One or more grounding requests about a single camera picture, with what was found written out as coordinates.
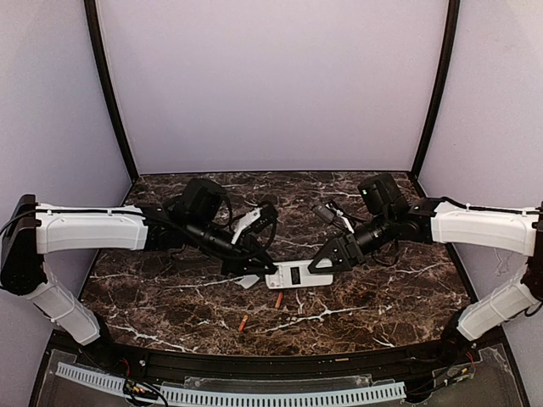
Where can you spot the black front rail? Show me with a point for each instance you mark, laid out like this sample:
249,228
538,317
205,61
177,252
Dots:
410,362

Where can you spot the black corner frame post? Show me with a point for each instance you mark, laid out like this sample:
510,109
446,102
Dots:
106,83
449,35

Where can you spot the black corner frame post left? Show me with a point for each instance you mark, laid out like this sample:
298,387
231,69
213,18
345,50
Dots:
106,83

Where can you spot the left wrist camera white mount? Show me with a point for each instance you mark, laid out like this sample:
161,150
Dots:
256,221

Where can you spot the white remote control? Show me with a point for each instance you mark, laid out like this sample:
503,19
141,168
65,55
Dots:
295,274

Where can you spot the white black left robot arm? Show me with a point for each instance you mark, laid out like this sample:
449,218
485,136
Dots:
37,229

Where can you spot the black corner frame post right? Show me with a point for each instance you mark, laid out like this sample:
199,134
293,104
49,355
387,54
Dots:
449,35

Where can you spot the orange AA battery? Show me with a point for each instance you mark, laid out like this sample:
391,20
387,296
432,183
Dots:
243,323
279,300

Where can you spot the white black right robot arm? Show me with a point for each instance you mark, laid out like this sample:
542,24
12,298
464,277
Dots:
445,221

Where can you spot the white slotted cable duct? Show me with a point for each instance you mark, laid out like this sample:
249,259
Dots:
217,392

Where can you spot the white battery cover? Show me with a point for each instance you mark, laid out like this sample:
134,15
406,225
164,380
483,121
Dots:
248,281

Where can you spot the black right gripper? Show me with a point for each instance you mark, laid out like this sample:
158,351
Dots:
350,248

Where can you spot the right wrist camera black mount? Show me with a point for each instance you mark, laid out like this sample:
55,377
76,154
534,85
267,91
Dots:
333,216

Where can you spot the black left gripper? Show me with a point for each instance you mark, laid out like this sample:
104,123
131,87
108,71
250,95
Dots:
244,253

